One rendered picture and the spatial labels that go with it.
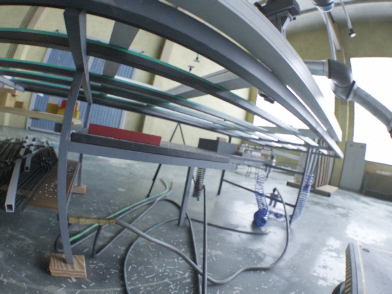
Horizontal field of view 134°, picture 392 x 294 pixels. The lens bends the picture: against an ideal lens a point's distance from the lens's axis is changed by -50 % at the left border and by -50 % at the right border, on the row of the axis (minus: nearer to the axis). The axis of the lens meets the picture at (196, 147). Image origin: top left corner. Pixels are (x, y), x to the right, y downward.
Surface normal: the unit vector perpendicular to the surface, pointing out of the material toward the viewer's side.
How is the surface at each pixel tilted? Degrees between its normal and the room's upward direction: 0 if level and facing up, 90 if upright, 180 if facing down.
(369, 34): 90
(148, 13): 90
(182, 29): 90
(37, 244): 0
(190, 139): 90
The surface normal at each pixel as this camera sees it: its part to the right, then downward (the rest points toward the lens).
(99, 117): 0.55, 0.13
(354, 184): -0.81, -0.14
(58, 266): 0.19, -0.98
